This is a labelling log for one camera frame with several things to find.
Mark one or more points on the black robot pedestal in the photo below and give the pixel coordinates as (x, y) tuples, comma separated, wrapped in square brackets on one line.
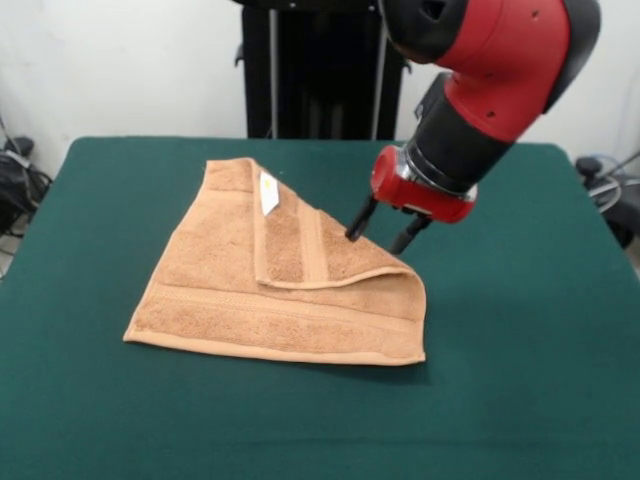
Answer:
[(310, 75)]

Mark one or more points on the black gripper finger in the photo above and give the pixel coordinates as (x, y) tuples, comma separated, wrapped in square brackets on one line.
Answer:
[(361, 220), (407, 235)]

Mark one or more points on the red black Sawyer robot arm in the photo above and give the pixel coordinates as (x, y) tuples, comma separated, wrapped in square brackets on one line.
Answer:
[(500, 75)]

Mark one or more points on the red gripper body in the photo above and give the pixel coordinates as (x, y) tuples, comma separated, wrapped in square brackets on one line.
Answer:
[(395, 187)]

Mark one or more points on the tan terry towel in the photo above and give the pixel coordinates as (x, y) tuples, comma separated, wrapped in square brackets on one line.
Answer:
[(210, 300)]

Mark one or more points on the dark green table cloth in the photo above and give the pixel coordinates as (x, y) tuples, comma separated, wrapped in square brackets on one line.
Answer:
[(500, 325)]

